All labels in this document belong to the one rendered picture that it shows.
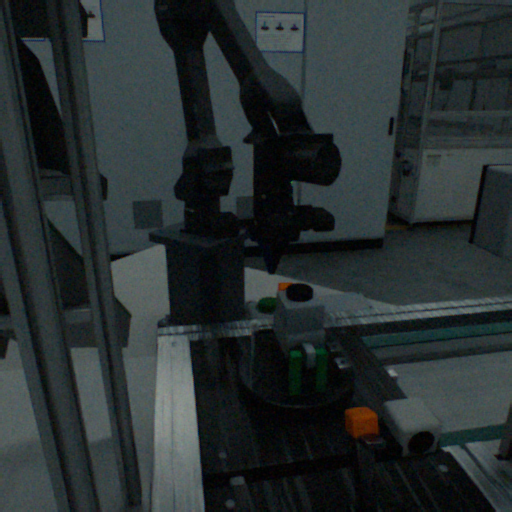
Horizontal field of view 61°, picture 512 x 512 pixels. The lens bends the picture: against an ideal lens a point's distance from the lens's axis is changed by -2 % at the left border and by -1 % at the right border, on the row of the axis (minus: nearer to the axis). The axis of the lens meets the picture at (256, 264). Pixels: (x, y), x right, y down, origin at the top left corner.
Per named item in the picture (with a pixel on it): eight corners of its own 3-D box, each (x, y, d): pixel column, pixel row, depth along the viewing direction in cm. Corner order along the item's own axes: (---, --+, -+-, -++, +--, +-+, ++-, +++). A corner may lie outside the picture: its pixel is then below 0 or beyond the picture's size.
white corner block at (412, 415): (377, 429, 48) (381, 399, 46) (415, 424, 49) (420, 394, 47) (398, 462, 44) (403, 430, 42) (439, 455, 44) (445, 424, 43)
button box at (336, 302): (245, 330, 78) (245, 299, 76) (356, 320, 81) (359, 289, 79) (252, 352, 71) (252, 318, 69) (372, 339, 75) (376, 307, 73)
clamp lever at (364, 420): (349, 504, 34) (343, 408, 34) (373, 499, 34) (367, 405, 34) (369, 531, 30) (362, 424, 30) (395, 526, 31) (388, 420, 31)
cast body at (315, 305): (272, 330, 53) (273, 278, 51) (307, 327, 54) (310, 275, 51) (290, 370, 46) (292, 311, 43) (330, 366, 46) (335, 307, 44)
